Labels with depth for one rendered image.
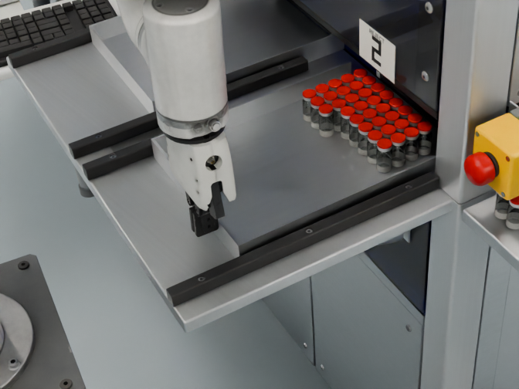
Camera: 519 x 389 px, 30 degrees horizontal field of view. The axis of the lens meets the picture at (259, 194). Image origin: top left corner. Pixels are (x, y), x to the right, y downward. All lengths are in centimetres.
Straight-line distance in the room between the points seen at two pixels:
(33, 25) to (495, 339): 100
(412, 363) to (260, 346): 69
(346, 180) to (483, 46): 30
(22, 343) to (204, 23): 45
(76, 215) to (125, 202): 134
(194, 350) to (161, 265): 106
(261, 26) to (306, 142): 33
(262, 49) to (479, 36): 54
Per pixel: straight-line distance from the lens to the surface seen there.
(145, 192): 136
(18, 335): 123
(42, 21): 189
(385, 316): 167
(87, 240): 261
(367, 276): 166
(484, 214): 130
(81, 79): 161
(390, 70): 133
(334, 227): 125
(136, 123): 145
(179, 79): 106
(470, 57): 117
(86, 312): 243
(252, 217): 129
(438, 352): 155
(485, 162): 118
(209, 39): 105
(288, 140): 141
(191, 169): 114
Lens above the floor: 176
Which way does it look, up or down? 42 degrees down
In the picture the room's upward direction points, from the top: 5 degrees counter-clockwise
